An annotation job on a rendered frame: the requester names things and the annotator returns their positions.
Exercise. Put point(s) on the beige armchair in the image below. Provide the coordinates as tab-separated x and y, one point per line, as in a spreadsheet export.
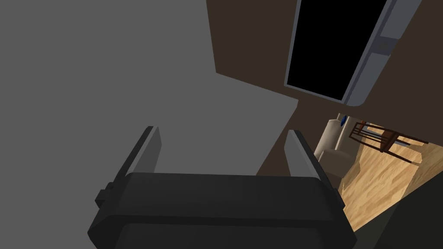
334	152

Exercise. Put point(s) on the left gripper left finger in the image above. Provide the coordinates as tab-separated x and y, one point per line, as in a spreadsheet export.
147	152

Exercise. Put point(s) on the brown wooden chair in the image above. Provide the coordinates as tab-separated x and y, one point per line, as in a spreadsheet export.
382	140

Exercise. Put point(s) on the dark window with grey frame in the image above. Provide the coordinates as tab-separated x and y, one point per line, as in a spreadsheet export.
334	48

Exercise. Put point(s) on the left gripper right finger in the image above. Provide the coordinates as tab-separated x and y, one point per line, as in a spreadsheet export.
300	155

